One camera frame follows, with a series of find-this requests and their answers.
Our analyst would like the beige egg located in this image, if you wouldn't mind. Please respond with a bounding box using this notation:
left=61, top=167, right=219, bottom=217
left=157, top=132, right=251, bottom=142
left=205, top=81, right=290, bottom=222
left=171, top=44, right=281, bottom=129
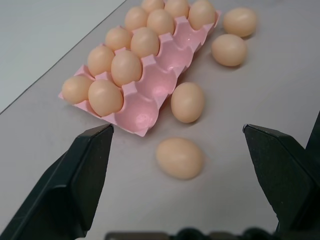
left=87, top=79, right=124, bottom=117
left=124, top=6, right=149, bottom=32
left=61, top=75, right=94, bottom=105
left=87, top=45, right=116, bottom=78
left=222, top=7, right=258, bottom=38
left=164, top=0, right=190, bottom=19
left=211, top=33, right=248, bottom=67
left=170, top=81, right=206, bottom=124
left=130, top=26, right=160, bottom=58
left=140, top=0, right=166, bottom=14
left=188, top=0, right=216, bottom=31
left=155, top=137, right=204, bottom=180
left=146, top=9, right=175, bottom=36
left=110, top=50, right=143, bottom=86
left=104, top=26, right=133, bottom=51

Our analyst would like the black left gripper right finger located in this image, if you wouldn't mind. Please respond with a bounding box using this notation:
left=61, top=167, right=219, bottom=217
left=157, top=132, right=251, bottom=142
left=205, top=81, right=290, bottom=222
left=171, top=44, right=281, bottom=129
left=242, top=113, right=320, bottom=235

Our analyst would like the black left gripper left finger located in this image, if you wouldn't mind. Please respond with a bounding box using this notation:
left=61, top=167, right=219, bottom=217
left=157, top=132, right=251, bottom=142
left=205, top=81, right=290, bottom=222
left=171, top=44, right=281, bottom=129
left=0, top=123, right=115, bottom=240

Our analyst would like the pink egg tray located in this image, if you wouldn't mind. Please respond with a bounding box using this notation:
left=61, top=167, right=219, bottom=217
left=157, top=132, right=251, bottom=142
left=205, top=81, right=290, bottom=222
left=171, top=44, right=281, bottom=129
left=57, top=9, right=222, bottom=138

